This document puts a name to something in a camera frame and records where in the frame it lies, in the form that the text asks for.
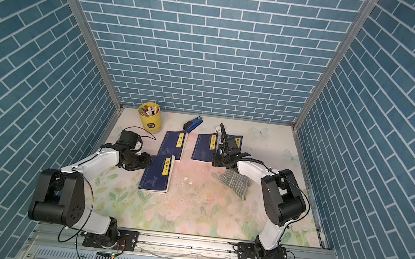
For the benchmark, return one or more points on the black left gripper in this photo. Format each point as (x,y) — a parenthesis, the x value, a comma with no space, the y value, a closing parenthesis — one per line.
(145,162)

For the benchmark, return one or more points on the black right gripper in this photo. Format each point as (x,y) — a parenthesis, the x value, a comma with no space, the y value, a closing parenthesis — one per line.
(216,159)

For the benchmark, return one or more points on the blue book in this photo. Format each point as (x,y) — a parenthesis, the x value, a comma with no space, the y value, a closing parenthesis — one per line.
(157,176)
(173,144)
(205,148)
(239,139)

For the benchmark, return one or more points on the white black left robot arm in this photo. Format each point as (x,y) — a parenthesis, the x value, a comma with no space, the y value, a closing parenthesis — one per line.
(60,197)

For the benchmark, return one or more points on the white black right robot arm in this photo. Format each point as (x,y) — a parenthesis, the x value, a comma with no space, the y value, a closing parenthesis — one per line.
(283,200)

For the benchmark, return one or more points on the blue black stapler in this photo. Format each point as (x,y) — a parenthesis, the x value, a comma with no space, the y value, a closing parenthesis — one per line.
(192,124)

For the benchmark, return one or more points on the yellow pen cup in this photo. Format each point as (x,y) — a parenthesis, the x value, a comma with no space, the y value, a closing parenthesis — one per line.
(150,116)

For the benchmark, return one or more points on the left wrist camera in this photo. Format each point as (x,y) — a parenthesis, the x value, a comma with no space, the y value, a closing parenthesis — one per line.
(130,140)

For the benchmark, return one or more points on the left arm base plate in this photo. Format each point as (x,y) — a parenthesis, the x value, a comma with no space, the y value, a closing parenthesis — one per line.
(125,240)

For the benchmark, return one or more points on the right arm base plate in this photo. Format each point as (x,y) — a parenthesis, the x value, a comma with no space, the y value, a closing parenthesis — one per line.
(253,251)

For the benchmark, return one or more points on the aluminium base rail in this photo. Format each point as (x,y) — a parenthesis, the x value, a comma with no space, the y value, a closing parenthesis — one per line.
(172,245)

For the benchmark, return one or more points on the aluminium corner post left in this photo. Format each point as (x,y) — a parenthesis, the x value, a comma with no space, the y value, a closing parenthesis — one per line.
(85,29)

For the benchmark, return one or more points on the aluminium corner post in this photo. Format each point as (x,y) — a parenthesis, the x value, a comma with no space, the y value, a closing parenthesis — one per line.
(85,29)
(353,30)

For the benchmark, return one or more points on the aluminium corner post right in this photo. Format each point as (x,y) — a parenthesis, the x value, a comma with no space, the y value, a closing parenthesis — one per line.
(353,30)

